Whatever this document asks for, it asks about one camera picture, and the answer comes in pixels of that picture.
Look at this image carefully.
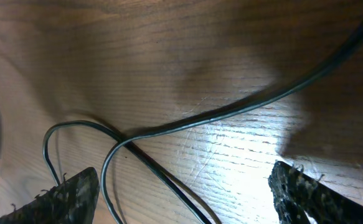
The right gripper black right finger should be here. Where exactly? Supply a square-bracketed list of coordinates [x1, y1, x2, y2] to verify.
[268, 161, 363, 224]

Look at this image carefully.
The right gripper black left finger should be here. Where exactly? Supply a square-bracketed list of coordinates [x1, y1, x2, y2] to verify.
[0, 167, 100, 224]

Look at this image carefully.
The black USB cable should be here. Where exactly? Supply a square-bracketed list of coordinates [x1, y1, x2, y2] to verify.
[100, 2, 363, 224]

